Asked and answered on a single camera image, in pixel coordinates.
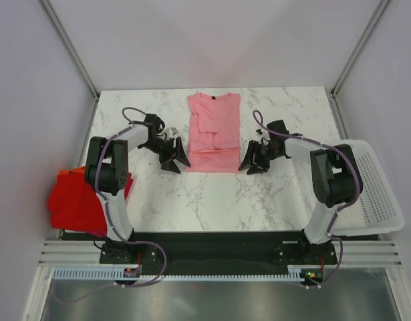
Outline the right aluminium frame post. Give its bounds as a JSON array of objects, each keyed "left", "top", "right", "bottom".
[{"left": 326, "top": 0, "right": 392, "bottom": 99}]

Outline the left aluminium frame post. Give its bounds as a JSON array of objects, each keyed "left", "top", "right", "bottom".
[{"left": 38, "top": 0, "right": 100, "bottom": 102}]

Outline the orange folded t shirt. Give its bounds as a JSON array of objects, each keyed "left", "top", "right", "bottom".
[{"left": 58, "top": 167, "right": 85, "bottom": 175}]

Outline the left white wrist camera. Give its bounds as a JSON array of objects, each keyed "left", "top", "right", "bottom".
[{"left": 162, "top": 127, "right": 178, "bottom": 139}]

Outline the aluminium frame post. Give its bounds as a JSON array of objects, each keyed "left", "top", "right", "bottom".
[
  {"left": 38, "top": 0, "right": 100, "bottom": 102},
  {"left": 326, "top": 0, "right": 392, "bottom": 99}
]

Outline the front aluminium frame rail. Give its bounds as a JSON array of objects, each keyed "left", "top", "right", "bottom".
[{"left": 39, "top": 234, "right": 402, "bottom": 268}]

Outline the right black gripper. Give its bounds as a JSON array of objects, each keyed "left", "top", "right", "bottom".
[{"left": 239, "top": 140, "right": 281, "bottom": 175}]

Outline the white plastic laundry basket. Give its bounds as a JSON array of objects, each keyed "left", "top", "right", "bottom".
[{"left": 332, "top": 139, "right": 405, "bottom": 237}]

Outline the white slotted cable duct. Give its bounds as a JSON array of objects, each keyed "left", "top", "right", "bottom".
[{"left": 52, "top": 266, "right": 305, "bottom": 282}]

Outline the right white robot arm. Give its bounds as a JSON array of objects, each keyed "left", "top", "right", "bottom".
[{"left": 239, "top": 120, "right": 363, "bottom": 263}]

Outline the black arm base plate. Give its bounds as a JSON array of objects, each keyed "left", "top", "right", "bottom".
[{"left": 59, "top": 229, "right": 338, "bottom": 277}]

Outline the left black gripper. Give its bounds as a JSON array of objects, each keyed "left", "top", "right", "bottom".
[{"left": 140, "top": 137, "right": 190, "bottom": 175}]

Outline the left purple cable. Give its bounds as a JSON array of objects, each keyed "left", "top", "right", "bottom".
[{"left": 54, "top": 106, "right": 168, "bottom": 305}]

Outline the red folded t shirt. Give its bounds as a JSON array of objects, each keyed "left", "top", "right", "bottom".
[{"left": 47, "top": 174, "right": 91, "bottom": 233}]

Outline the pink t shirt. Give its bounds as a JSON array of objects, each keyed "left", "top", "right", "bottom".
[{"left": 187, "top": 92, "right": 241, "bottom": 173}]

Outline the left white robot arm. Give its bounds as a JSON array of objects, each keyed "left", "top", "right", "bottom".
[{"left": 84, "top": 113, "right": 191, "bottom": 264}]

